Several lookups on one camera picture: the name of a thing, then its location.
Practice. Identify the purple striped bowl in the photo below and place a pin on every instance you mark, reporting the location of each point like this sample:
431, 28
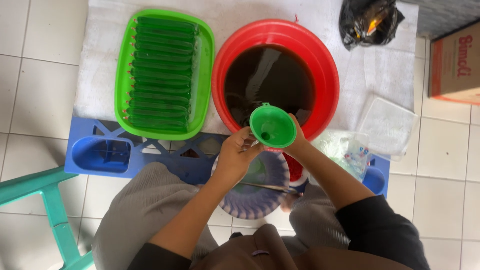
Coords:
255, 206

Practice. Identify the teal plastic stool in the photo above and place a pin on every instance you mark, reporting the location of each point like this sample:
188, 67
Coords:
52, 202

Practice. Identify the green plastic tray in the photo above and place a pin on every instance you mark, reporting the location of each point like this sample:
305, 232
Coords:
205, 63

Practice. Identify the dark brown liquid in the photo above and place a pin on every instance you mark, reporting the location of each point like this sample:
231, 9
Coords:
270, 75

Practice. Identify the person's right hand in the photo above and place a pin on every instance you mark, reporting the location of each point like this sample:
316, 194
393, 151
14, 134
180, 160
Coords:
300, 142

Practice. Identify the heap of red rubber bands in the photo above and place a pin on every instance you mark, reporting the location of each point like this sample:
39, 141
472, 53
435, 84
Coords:
294, 170

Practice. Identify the red plastic basin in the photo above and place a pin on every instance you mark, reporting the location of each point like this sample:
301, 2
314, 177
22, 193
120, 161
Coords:
318, 56

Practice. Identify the clear plastic tube bag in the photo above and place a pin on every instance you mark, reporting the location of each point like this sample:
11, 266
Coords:
253, 143

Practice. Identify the clear plastic container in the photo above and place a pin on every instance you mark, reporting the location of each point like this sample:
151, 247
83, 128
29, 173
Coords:
388, 125

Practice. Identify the row of green ice pops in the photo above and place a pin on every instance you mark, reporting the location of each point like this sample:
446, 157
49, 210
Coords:
161, 75

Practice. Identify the brown cardboard box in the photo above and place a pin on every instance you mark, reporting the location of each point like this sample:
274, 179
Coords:
455, 67

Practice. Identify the clear bag of plastic wrappers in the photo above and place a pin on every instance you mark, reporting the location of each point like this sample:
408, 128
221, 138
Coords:
345, 152

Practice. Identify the white cloth mat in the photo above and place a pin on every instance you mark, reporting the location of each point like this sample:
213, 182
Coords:
97, 56

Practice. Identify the black plastic bag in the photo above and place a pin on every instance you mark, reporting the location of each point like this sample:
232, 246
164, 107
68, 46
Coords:
369, 22

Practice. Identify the person's left hand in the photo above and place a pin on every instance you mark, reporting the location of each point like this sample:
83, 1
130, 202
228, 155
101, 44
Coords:
232, 157

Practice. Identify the green plastic funnel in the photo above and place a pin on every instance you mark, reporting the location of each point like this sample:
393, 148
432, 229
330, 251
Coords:
275, 125

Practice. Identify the thin metal stick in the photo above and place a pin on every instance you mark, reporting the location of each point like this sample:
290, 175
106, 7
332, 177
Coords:
270, 186

